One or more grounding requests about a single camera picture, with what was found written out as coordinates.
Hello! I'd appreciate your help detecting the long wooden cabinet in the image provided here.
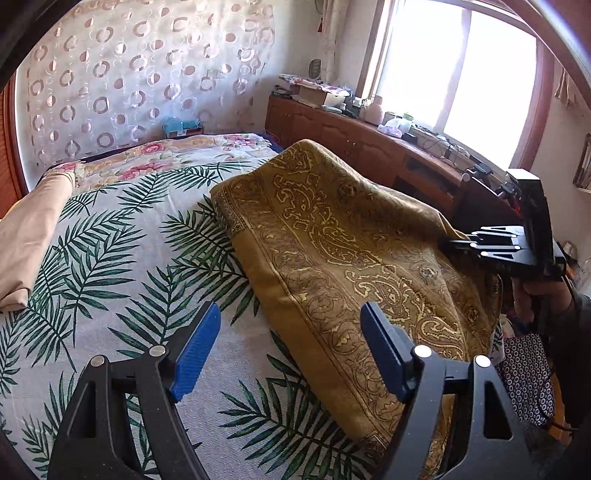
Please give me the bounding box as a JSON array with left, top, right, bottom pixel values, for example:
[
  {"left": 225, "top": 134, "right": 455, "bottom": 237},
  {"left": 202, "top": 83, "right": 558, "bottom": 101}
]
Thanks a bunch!
[{"left": 264, "top": 95, "right": 521, "bottom": 232}]

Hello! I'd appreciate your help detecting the cardboard box on cabinet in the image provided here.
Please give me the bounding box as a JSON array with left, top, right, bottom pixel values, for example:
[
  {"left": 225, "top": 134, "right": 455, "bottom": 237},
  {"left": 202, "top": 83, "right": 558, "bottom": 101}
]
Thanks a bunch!
[{"left": 297, "top": 86, "right": 349, "bottom": 107}]

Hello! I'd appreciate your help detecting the bright window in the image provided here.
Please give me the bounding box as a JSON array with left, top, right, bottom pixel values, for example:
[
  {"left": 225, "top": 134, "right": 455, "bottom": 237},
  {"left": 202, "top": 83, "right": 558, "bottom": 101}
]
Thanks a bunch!
[{"left": 358, "top": 1, "right": 554, "bottom": 170}]

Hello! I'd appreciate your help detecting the beige folded cloth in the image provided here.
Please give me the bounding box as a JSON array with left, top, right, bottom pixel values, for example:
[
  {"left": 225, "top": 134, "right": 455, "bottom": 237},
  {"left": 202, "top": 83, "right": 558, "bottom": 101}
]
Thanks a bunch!
[{"left": 0, "top": 172, "right": 75, "bottom": 313}]

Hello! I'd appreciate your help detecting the palm leaf bed sheet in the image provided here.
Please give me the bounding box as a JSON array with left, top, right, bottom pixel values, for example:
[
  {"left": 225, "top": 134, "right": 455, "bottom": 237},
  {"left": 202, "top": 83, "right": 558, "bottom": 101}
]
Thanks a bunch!
[{"left": 1, "top": 157, "right": 374, "bottom": 479}]

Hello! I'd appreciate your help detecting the floral quilt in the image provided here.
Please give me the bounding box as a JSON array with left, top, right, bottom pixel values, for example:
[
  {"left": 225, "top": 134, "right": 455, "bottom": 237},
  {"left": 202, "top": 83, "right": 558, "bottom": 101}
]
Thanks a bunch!
[{"left": 45, "top": 133, "right": 283, "bottom": 194}]

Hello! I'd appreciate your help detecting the white circle-pattern curtain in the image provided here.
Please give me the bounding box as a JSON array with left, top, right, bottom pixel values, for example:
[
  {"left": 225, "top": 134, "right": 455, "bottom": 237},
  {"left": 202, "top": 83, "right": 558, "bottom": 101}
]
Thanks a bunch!
[{"left": 15, "top": 1, "right": 274, "bottom": 187}]

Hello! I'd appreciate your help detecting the right hand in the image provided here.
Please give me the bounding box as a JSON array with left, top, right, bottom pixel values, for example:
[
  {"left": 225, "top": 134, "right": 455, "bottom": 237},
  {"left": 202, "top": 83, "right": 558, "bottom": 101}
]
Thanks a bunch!
[{"left": 512, "top": 279, "right": 573, "bottom": 323}]

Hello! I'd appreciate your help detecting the blue tissue box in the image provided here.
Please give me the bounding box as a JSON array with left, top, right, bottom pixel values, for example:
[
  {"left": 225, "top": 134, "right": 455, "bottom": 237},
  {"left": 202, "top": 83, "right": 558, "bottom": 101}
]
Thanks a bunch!
[{"left": 161, "top": 117, "right": 204, "bottom": 139}]

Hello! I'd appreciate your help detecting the pink bottle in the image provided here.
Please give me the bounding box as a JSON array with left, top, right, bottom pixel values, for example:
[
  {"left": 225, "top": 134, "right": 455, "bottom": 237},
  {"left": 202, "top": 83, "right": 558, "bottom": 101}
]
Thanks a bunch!
[{"left": 365, "top": 95, "right": 384, "bottom": 126}]

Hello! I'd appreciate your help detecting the golden patterned scarf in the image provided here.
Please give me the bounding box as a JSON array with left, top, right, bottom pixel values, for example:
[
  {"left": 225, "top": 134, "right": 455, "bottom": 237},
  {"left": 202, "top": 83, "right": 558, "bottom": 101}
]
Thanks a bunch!
[{"left": 211, "top": 140, "right": 502, "bottom": 460}]

